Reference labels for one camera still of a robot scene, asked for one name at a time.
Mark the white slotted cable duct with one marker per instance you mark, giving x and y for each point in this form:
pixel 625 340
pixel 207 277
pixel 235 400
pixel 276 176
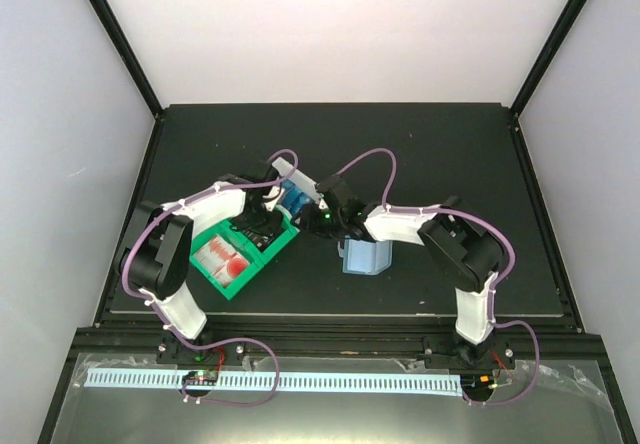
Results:
pixel 301 382

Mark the white bin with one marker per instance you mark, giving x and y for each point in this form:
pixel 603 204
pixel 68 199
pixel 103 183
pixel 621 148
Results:
pixel 306 184

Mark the blue cards stack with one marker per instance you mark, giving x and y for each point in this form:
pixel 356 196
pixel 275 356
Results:
pixel 293 198

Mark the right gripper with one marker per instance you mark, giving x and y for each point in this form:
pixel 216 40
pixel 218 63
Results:
pixel 309 221

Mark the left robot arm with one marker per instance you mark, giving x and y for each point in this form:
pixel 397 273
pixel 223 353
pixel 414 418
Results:
pixel 153 259

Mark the green bin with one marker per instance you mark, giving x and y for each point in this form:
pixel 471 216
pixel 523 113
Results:
pixel 238 284
pixel 288 233

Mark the red white cards stack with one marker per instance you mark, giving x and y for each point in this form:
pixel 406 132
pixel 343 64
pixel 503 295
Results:
pixel 221 260

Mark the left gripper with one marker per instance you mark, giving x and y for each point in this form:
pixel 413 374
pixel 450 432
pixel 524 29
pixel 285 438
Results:
pixel 273 225

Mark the blue card holder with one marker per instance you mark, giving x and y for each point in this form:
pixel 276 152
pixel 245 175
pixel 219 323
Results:
pixel 365 258

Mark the small circuit board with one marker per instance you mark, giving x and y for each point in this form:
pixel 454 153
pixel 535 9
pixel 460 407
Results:
pixel 201 377

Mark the black vip cards stack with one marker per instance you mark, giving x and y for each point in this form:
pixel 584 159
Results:
pixel 261 241

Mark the green front bin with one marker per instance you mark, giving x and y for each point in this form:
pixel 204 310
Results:
pixel 238 284

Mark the black aluminium frame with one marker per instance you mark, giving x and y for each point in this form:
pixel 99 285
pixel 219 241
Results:
pixel 562 336

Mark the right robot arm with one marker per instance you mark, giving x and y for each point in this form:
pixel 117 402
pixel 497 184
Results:
pixel 468 250

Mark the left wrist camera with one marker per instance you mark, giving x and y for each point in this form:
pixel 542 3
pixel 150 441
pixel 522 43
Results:
pixel 271 200

